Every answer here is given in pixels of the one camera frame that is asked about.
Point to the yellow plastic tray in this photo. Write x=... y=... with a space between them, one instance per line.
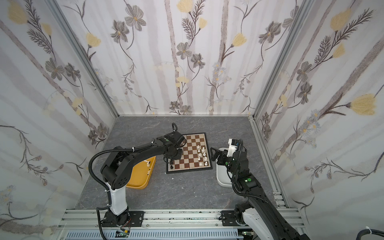
x=141 y=174

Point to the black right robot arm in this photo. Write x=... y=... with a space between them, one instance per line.
x=257 y=212

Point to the brown folding chess board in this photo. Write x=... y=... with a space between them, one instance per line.
x=195 y=156

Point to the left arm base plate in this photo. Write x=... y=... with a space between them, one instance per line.
x=125 y=219

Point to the white plastic tray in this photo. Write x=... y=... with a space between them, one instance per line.
x=224 y=178

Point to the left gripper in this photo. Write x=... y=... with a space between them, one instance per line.
x=172 y=154

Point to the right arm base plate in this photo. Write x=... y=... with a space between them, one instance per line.
x=231 y=218

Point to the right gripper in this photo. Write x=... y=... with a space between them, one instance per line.
x=222 y=157

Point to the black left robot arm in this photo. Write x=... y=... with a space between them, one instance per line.
x=118 y=169

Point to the aluminium mounting rail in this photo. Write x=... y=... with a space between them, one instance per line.
x=152 y=219

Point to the white slotted cable duct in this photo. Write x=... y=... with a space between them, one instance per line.
x=176 y=234

